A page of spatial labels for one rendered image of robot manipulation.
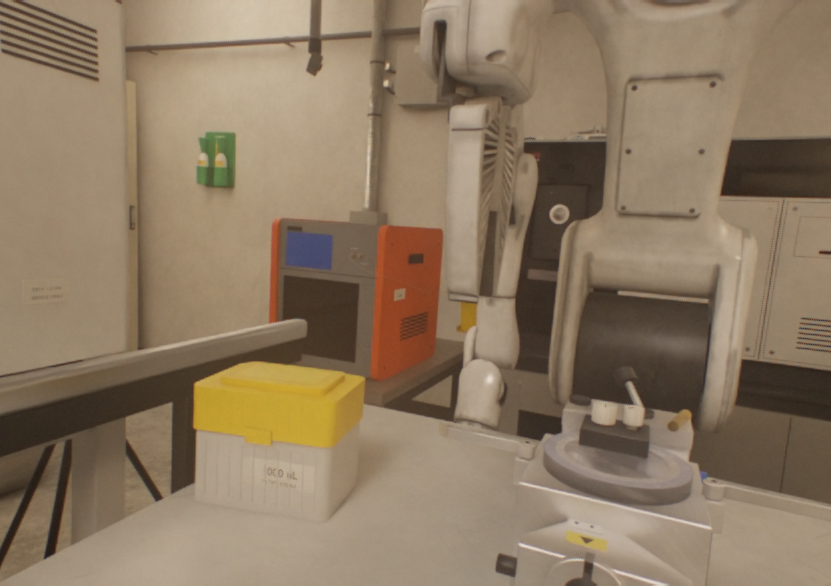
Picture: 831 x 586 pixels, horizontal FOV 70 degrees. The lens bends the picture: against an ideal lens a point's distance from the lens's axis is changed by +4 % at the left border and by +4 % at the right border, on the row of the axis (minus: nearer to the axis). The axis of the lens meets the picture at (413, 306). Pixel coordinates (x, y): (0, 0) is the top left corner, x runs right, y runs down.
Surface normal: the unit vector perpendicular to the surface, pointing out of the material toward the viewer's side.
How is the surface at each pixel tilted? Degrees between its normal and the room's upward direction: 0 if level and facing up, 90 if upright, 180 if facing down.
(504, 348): 86
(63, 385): 90
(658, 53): 116
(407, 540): 0
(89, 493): 90
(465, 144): 92
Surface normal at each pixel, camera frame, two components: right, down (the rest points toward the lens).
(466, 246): -0.37, 0.40
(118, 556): 0.07, -0.99
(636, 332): -0.29, -0.46
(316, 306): -0.41, 0.10
